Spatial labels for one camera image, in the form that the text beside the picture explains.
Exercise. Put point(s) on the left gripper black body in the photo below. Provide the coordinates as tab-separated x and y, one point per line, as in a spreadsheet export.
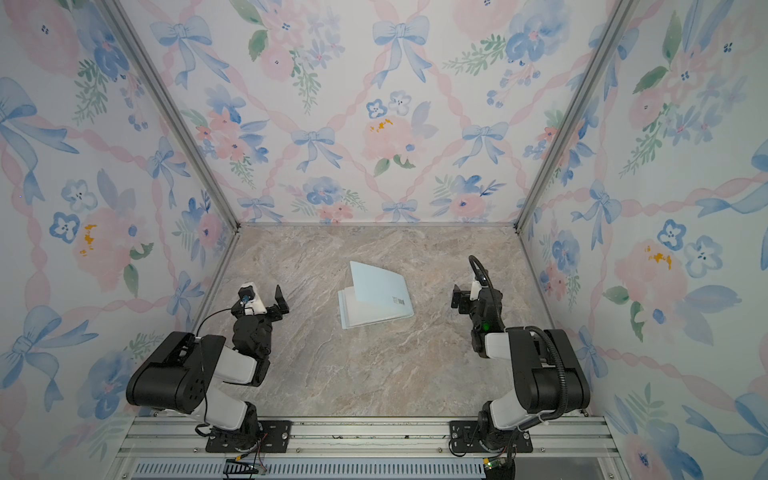
273	314

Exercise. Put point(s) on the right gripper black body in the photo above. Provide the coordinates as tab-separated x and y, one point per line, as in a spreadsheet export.
467	305

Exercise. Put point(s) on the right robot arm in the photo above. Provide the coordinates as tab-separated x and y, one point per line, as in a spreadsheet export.
548	380

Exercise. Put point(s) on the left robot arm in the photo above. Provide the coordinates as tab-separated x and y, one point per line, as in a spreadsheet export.
181	373

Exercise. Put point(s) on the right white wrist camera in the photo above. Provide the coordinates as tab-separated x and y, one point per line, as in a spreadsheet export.
475	290

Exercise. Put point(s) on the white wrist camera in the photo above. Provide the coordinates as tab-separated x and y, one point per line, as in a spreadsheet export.
475	290
249	302

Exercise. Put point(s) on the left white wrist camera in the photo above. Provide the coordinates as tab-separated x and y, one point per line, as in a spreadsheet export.
249	302

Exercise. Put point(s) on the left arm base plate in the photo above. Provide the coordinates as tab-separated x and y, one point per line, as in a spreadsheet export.
265	436

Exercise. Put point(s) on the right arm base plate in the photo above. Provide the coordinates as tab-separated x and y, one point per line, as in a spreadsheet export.
469	436

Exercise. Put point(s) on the aluminium front rail frame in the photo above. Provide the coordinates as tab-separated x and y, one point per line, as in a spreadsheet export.
573	447

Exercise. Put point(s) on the left aluminium corner post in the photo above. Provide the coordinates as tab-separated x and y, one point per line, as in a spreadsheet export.
117	19

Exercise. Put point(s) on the aluminium corner post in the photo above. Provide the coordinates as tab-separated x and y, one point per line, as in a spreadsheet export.
117	19
608	41

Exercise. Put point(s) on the right aluminium corner post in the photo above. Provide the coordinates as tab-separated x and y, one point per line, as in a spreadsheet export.
608	41

